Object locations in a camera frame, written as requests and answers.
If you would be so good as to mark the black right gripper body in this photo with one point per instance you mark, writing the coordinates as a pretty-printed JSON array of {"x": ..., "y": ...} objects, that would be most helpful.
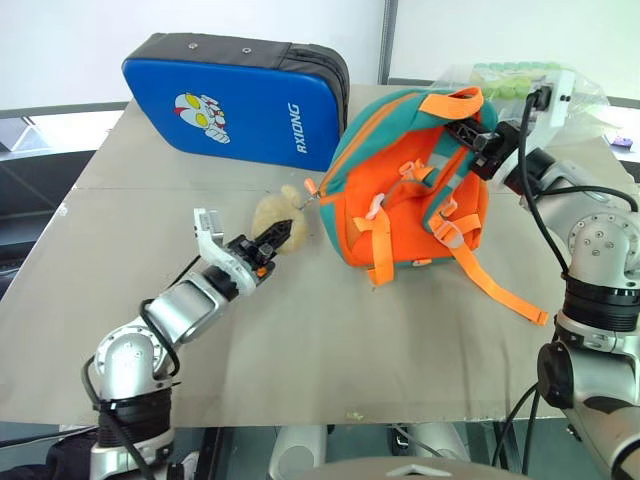
[{"x": 497, "y": 147}]

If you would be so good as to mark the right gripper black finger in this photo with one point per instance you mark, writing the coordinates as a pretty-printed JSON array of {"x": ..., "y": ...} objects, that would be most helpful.
[
  {"x": 475, "y": 125},
  {"x": 462, "y": 137}
]

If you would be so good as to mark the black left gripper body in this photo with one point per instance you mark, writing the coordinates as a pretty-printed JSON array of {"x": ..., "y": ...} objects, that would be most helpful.
[{"x": 248, "y": 252}]

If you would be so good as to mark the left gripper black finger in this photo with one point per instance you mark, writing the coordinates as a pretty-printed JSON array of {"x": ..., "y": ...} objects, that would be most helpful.
[
  {"x": 278, "y": 227},
  {"x": 279, "y": 242}
]

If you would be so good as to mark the beige plush zipper charm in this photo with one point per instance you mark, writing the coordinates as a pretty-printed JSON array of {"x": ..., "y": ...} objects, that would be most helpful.
[{"x": 272, "y": 217}]

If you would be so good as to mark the orange and teal backpack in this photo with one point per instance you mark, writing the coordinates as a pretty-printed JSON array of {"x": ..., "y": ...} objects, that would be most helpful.
[{"x": 405, "y": 185}]

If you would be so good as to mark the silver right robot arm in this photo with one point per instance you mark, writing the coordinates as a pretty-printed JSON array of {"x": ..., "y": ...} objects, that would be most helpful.
[{"x": 597, "y": 240}]

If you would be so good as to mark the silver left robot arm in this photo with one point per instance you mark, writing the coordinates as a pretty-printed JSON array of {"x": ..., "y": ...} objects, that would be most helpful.
[{"x": 182, "y": 307}]

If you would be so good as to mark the clear bag of green items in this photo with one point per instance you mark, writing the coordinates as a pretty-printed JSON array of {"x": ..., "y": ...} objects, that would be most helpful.
[{"x": 505, "y": 82}]

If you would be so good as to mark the small purple item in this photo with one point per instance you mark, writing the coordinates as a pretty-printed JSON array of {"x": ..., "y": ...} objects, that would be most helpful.
[{"x": 622, "y": 141}]

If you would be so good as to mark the blue padded case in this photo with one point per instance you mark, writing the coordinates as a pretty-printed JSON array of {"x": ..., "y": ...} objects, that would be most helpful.
[{"x": 235, "y": 107}]

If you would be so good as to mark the silver rounded shape under table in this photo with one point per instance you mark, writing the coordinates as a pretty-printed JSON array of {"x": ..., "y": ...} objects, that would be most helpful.
[
  {"x": 296, "y": 450},
  {"x": 442, "y": 440}
]

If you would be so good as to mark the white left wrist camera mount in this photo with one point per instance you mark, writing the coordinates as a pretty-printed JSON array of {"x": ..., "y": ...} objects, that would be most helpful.
[{"x": 214, "y": 250}]

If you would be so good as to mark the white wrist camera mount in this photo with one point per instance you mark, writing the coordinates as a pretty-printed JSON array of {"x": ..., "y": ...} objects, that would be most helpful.
[
  {"x": 214, "y": 250},
  {"x": 556, "y": 102}
]

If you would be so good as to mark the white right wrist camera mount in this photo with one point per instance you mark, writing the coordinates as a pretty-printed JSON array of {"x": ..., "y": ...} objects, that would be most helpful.
[{"x": 556, "y": 102}]

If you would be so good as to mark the dark window frame post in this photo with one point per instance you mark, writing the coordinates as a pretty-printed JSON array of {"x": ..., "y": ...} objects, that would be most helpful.
[{"x": 387, "y": 40}]

